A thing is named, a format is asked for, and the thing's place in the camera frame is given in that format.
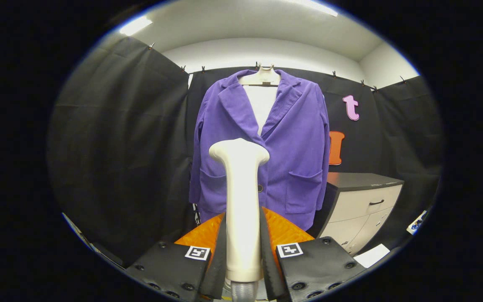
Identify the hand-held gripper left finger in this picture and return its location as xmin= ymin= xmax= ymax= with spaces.
xmin=125 ymin=213 xmax=228 ymax=302

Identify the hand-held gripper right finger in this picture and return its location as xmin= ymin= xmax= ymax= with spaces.
xmin=260 ymin=206 xmax=368 ymax=302

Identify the white garment steamer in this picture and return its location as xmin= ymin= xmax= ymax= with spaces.
xmin=208 ymin=138 xmax=270 ymax=302

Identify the purple corduroy jacket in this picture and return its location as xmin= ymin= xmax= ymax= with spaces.
xmin=189 ymin=69 xmax=331 ymax=232

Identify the white paper sheet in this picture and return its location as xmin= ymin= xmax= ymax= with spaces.
xmin=354 ymin=244 xmax=391 ymax=269

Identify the grey top drawer cabinet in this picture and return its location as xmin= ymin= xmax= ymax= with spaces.
xmin=309 ymin=172 xmax=405 ymax=256

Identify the black backdrop cloth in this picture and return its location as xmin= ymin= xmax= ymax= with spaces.
xmin=48 ymin=36 xmax=443 ymax=267

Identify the white side table with items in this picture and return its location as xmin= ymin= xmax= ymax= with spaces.
xmin=406 ymin=210 xmax=428 ymax=235

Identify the white mannequin torso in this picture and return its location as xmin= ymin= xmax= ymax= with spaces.
xmin=238 ymin=63 xmax=282 ymax=137

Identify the row of black cloth clips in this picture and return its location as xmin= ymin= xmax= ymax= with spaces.
xmin=148 ymin=42 xmax=405 ymax=93

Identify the ceiling light strip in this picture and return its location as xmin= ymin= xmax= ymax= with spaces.
xmin=119 ymin=16 xmax=153 ymax=36

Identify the ceiling light panel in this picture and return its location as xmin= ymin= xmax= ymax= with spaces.
xmin=288 ymin=0 xmax=338 ymax=17

